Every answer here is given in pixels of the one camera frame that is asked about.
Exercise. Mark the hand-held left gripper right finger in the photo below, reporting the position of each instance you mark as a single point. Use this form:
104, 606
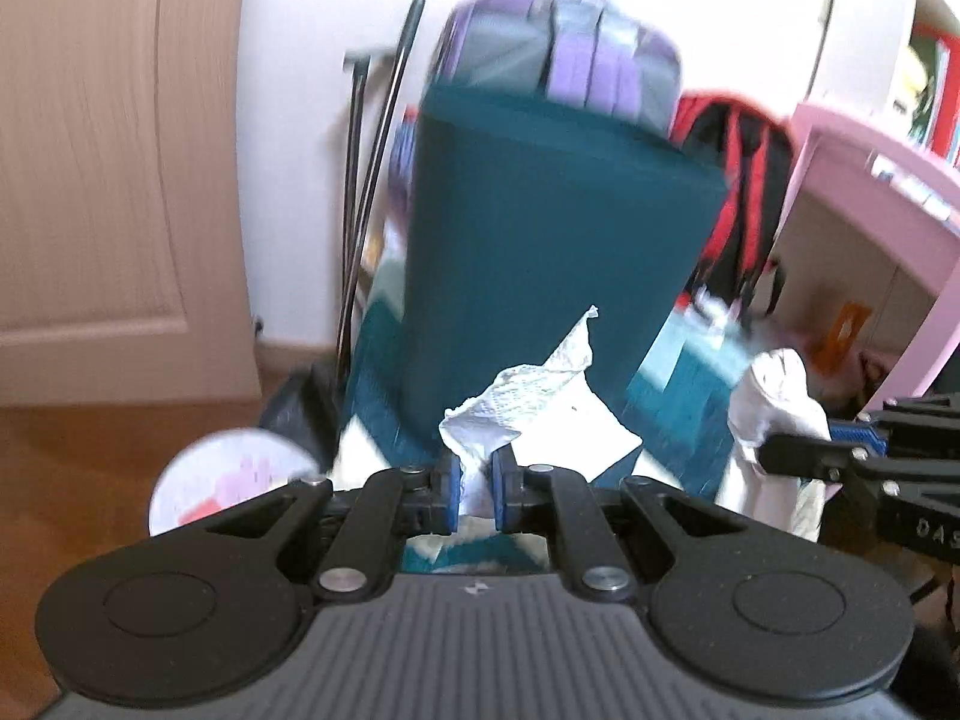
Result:
501, 493

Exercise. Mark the red and black backpack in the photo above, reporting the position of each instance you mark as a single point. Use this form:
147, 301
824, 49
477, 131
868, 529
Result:
739, 195

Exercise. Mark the purple suitcase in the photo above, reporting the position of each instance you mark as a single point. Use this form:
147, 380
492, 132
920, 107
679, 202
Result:
555, 45

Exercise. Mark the teal and cream rug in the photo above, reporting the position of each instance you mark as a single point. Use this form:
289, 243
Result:
675, 382

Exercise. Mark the black plastic bag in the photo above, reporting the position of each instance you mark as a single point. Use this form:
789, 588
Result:
304, 412

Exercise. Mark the white paper tissue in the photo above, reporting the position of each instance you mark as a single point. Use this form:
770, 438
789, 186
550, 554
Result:
525, 405

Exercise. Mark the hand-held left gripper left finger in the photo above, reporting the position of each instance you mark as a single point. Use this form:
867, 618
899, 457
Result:
450, 496

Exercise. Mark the orange paper item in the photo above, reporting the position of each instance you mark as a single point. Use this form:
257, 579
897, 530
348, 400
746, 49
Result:
844, 337

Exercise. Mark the black metal pole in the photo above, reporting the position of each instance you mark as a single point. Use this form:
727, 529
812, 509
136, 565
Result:
382, 165
354, 165

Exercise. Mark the shelf of colourful books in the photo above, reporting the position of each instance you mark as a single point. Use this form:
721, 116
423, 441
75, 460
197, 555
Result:
934, 82

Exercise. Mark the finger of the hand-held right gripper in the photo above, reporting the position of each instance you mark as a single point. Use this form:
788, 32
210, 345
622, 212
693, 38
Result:
810, 456
862, 435

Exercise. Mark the pink desk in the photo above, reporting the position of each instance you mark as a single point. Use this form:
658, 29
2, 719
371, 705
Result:
862, 187

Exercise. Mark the beige wooden door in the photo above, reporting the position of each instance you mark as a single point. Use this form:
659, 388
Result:
112, 165

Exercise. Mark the round white printed bin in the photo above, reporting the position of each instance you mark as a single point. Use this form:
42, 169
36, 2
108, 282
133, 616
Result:
225, 472

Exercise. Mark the white cloth sock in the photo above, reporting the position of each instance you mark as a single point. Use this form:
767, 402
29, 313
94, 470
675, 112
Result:
772, 427

